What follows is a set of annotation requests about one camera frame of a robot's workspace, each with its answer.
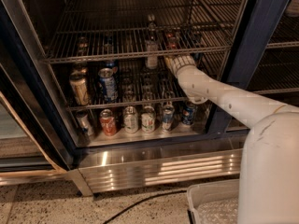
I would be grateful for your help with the silver can bottom left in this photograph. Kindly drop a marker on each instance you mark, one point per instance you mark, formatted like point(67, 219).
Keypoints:
point(84, 123)

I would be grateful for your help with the upper wire fridge shelf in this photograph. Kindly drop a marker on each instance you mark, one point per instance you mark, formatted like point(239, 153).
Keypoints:
point(95, 30)

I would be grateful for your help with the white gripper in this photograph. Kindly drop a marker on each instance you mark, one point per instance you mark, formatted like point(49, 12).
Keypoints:
point(184, 63)

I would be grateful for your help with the stainless steel display fridge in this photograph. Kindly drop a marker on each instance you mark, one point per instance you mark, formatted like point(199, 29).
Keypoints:
point(210, 147)

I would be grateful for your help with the wire fridge shelf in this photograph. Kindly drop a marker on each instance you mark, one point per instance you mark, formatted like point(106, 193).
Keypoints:
point(95, 30)
point(136, 85)

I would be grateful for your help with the dark can behind gold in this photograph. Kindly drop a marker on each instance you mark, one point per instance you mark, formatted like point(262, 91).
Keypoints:
point(80, 67)

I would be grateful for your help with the green white can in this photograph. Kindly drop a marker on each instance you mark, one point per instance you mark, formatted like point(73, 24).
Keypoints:
point(148, 117)
point(130, 119)

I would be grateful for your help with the green white can bottom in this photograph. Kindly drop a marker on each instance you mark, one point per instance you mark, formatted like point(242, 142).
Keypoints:
point(130, 119)

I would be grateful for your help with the blue silver can bottom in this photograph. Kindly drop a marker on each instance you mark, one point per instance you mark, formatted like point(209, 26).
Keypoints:
point(167, 117)

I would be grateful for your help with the middle wire fridge shelf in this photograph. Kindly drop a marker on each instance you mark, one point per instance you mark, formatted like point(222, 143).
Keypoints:
point(136, 85)

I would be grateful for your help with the clear glass bottle white label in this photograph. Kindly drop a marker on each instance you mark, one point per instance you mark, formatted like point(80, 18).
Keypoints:
point(152, 43)

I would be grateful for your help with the blue can behind pepsi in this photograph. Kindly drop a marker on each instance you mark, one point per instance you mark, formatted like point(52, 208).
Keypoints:
point(113, 65)

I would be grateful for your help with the blue pepsi can middle front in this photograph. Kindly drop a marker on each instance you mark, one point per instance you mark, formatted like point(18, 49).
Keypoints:
point(108, 85)

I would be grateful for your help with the red coke can bottom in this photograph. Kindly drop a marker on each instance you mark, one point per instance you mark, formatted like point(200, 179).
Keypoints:
point(108, 123)

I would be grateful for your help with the clear plastic bin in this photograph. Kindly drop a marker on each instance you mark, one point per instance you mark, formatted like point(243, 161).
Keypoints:
point(214, 202)

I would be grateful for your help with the gold can middle shelf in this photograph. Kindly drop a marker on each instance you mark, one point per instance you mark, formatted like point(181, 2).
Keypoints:
point(79, 86)

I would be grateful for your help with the red coke can shelf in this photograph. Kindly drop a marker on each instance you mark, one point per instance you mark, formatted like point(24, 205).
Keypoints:
point(171, 39)

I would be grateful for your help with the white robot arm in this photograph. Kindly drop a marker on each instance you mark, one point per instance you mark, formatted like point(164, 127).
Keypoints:
point(269, 176)

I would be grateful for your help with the open glass fridge door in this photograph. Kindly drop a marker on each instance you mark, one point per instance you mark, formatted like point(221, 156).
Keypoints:
point(27, 140)

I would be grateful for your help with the blue pepsi can bottom right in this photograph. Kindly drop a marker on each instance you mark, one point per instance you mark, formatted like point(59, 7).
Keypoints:
point(188, 113)

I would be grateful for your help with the right compartment wire shelf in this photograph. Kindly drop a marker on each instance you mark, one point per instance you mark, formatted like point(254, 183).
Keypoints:
point(278, 69)

